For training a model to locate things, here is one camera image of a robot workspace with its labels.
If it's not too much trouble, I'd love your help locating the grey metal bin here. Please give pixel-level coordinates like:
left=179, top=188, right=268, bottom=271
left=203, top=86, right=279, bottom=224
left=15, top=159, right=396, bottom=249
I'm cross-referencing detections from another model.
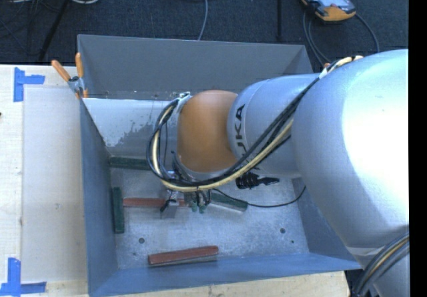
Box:
left=77, top=33, right=363, bottom=297

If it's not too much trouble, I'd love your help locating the red-brown flat block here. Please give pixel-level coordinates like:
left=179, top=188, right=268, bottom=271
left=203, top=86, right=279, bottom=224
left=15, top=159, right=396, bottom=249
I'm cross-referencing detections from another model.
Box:
left=122, top=197, right=188, bottom=209
left=147, top=245, right=220, bottom=268

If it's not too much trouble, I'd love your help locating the dark green flat block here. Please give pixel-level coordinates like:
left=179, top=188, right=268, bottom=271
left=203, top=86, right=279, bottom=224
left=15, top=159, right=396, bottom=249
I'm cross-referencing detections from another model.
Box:
left=107, top=155, right=151, bottom=171
left=111, top=186, right=126, bottom=235
left=209, top=192, right=249, bottom=213

